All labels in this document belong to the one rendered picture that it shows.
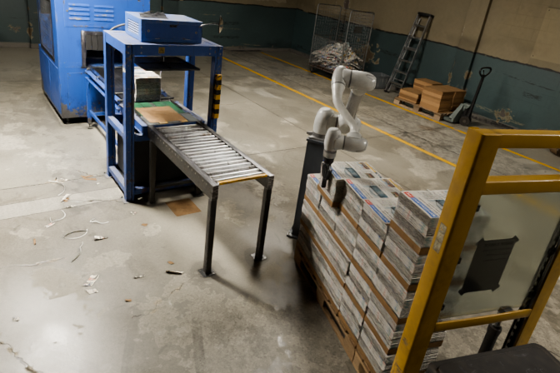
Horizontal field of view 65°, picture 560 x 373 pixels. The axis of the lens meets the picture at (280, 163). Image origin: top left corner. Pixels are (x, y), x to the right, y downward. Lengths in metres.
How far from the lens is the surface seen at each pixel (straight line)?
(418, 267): 2.46
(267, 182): 3.55
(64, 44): 6.42
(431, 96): 9.46
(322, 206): 3.36
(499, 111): 9.95
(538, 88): 9.61
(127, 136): 4.37
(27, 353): 3.27
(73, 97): 6.59
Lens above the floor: 2.29
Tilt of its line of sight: 23 degrees down
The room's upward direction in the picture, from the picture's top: 8 degrees clockwise
